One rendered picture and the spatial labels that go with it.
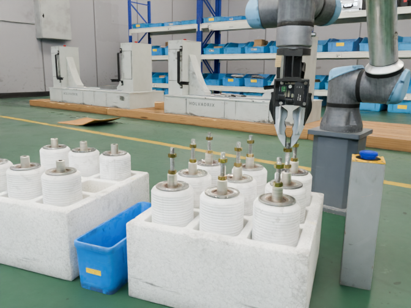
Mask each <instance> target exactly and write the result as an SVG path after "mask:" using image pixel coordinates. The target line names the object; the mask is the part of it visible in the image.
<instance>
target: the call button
mask: <svg viewBox="0 0 411 308"><path fill-rule="evenodd" d="M359 155H361V158H364V159H368V160H374V159H375V158H376V157H377V156H378V153H377V152H375V151H372V150H361V151H360V152H359Z"/></svg>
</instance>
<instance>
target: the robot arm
mask: <svg viewBox="0 0 411 308"><path fill-rule="evenodd" d="M341 9H342V5H341V1H340V0H249V1H248V3H247V5H246V9H245V16H246V21H247V23H248V24H249V26H250V27H252V28H254V29H265V28H276V47H278V49H277V51H276V55H277V56H284V64H283V78H276V79H274V88H273V92H271V99H270V104H269V108H270V113H271V115H272V118H273V121H274V126H275V129H276V133H277V135H278V138H279V140H280V142H281V143H282V144H283V146H284V147H285V146H286V133H285V130H286V124H285V120H286V118H287V110H286V109H285V108H283V107H282V106H283V105H294V106H299V107H298V108H297V109H295V110H293V112H292V118H293V120H294V124H293V126H292V136H291V144H290V147H292V146H293V145H294V144H295V143H296V142H297V141H298V139H299V137H300V135H301V133H302V131H303V129H304V126H305V123H306V121H307V119H308V117H309V115H310V113H311V110H312V100H311V96H312V93H309V79H304V76H305V69H306V63H305V62H302V56H310V55H311V49H309V48H310V47H312V44H313V39H312V37H315V36H316V32H312V31H313V27H314V25H316V26H328V25H331V24H333V23H334V22H335V21H336V20H337V19H338V17H339V16H340V13H341ZM366 19H367V29H368V48H369V63H368V64H367V66H366V67H365V68H364V66H363V65H351V66H345V67H337V68H333V69H331V70H330V73H329V79H328V92H327V106H326V110H325V112H324V115H323V117H322V120H321V121H320V129H321V130H325V131H334V132H342V133H357V132H361V131H363V122H362V119H361V115H360V103H379V104H386V105H388V104H391V105H396V104H400V103H401V102H402V101H403V99H404V97H405V95H406V93H407V89H408V87H409V82H410V70H408V69H404V63H403V61H402V60H400V59H398V5H397V0H366Z"/></svg>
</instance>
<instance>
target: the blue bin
mask: <svg viewBox="0 0 411 308"><path fill-rule="evenodd" d="M151 206H152V203H150V202H138V203H136V204H134V205H133V206H131V207H129V208H128V209H126V210H124V211H122V212H121V213H119V214H117V215H115V216H114V217H112V218H110V219H109V220H107V221H105V222H103V223H102V224H100V225H98V226H96V227H95V228H93V229H91V230H90V231H88V232H86V233H84V234H83V235H81V236H79V237H78V238H76V239H75V240H74V246H75V247H76V252H77V257H78V267H79V272H80V282H81V287H83V288H86V289H89V290H93V291H95V292H100V293H104V294H106V295H113V294H115V293H116V292H117V291H118V290H119V289H120V288H121V287H123V286H124V285H125V284H126V283H127V282H128V262H127V228H126V224H127V223H128V222H129V221H131V220H132V219H135V218H136V217H137V216H138V215H140V214H141V213H143V212H144V211H146V210H147V209H149V208H150V207H151Z"/></svg>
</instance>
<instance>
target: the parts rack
mask: <svg viewBox="0 0 411 308"><path fill-rule="evenodd" d="M203 1H204V2H205V4H206V6H207V7H208V9H209V10H210V12H211V14H212V15H213V17H214V16H216V17H220V16H221V0H215V11H214V10H213V8H212V6H211V5H210V3H209V2H208V0H197V5H196V24H184V25H176V26H162V27H147V28H139V29H132V28H131V27H132V25H131V6H132V7H133V8H134V9H135V7H134V6H133V5H132V4H131V2H132V1H131V0H128V38H129V43H131V42H132V33H142V32H145V34H144V35H143V37H142V38H141V39H140V41H141V40H142V39H143V38H144V36H145V35H146V34H147V33H148V44H151V38H152V35H170V34H189V33H196V41H197V42H201V73H202V61H203V62H204V63H205V65H206V67H207V68H208V70H209V72H210V73H220V61H242V60H276V53H259V54H203V53H202V52H204V51H203V50H202V49H203V48H204V47H205V45H206V43H207V42H208V41H209V39H210V38H211V36H212V35H213V33H214V32H215V44H220V43H221V31H237V30H247V29H230V30H220V31H209V28H215V27H225V26H241V25H249V24H248V23H247V21H246V20H236V21H221V22H213V23H203V21H204V19H203ZM206 1H207V2H206ZM132 3H136V4H142V3H138V2H132ZM207 3H208V5H207ZM142 5H145V6H147V18H148V23H151V12H150V1H148V2H147V4H142ZM209 6H210V7H209ZM210 8H211V9H212V10H211V9H210ZM135 10H136V9H135ZM212 11H213V12H212ZM136 12H137V13H138V14H139V16H140V17H141V18H142V19H143V20H144V21H145V23H147V22H146V20H145V19H144V18H143V17H142V16H141V15H140V13H139V12H138V11H137V10H136ZM213 13H214V14H215V15H214V14H213ZM398 20H411V6H407V7H398ZM362 22H367V19H366V10H356V11H348V12H341V13H340V16H339V17H338V19H337V20H336V21H335V22H334V23H333V24H343V23H362ZM248 29H254V28H248ZM203 32H210V33H209V34H208V36H207V37H206V39H205V40H204V41H203V42H202V35H203ZM208 37H209V38H208ZM140 41H139V42H140ZM139 42H138V43H139ZM321 59H369V51H353V52H321V53H317V59H316V60H321ZM398 59H411V51H398ZM152 61H168V55H165V56H152ZM208 61H214V72H213V70H212V68H211V66H210V65H209V63H208ZM207 65H208V66H209V67H208V66H207ZM209 68H210V69H209ZM210 70H211V71H212V72H211V71H210ZM206 86H207V87H208V89H209V90H213V93H214V94H219V93H220V91H233V92H257V93H266V91H267V90H264V88H263V87H245V86H243V87H236V86H208V85H206ZM152 87H159V88H168V84H166V83H163V84H162V83H152ZM327 92H328V91H327V90H325V89H322V90H314V95H317V96H327ZM403 100H411V93H407V94H406V95H405V97H404V99H403Z"/></svg>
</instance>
